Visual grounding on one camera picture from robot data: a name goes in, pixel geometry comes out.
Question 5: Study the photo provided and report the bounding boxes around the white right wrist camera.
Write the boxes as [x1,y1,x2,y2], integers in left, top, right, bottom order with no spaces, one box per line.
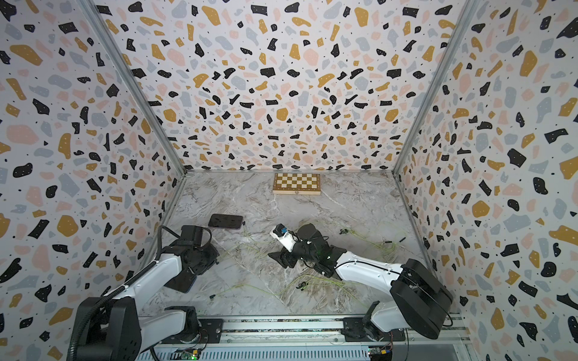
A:
[269,224,299,253]

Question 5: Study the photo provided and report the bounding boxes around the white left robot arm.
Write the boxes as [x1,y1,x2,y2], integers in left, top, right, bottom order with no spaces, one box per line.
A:
[66,226,219,360]

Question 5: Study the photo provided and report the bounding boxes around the wooden chessboard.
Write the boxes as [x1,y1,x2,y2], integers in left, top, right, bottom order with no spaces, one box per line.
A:
[272,173,322,196]

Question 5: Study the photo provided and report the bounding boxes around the black smartphone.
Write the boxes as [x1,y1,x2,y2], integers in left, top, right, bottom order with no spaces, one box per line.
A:
[209,214,244,230]
[165,268,197,293]

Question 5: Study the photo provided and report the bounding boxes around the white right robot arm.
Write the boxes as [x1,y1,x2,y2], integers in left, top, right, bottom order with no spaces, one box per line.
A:
[268,224,453,341]

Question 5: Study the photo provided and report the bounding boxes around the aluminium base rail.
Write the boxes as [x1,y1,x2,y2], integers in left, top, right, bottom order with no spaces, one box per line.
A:
[138,314,478,360]

